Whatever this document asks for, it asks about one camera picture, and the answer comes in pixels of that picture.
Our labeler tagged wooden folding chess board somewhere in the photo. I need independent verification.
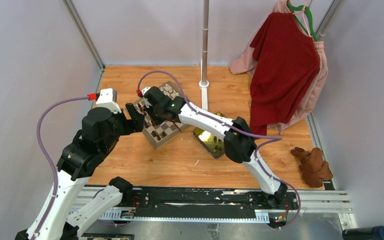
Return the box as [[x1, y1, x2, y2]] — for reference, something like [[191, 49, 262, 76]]
[[132, 80, 193, 150]]

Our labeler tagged gold metal tray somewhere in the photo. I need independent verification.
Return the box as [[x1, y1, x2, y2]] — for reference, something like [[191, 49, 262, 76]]
[[193, 127, 225, 160]]

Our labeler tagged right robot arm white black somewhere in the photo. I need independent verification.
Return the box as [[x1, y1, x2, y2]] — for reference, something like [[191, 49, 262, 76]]
[[137, 86, 288, 209]]

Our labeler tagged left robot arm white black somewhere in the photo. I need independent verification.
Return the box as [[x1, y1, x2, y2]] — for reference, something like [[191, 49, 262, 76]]
[[15, 103, 145, 240]]

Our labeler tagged white stand base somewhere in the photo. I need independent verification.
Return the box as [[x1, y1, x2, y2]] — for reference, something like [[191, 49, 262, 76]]
[[198, 80, 210, 111]]

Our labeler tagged pink garment on hanger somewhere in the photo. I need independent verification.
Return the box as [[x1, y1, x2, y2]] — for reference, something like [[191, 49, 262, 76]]
[[229, 0, 328, 134]]

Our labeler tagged grey metal stand pole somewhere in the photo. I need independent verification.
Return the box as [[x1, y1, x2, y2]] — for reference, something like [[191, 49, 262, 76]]
[[199, 0, 210, 88]]

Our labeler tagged red shirt on hanger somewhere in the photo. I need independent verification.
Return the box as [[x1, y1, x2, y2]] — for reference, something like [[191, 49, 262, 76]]
[[250, 12, 320, 135]]

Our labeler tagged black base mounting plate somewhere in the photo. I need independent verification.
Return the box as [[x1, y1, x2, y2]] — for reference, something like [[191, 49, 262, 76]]
[[118, 186, 298, 219]]

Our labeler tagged brown crumpled cloth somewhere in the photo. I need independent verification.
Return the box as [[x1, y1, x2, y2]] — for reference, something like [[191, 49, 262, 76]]
[[290, 147, 334, 188]]

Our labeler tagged green clothes hanger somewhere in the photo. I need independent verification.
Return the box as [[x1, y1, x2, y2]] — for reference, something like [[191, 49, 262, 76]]
[[286, 0, 319, 42]]

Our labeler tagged dark blue bottle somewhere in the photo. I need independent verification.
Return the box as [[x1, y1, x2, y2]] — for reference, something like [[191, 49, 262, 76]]
[[342, 226, 384, 240]]

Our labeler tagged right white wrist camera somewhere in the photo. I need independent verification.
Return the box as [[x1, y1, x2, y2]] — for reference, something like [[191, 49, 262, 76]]
[[136, 86, 152, 108]]

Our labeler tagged aluminium rail frame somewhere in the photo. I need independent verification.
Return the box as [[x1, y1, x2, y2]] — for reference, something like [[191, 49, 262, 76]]
[[67, 185, 357, 230]]

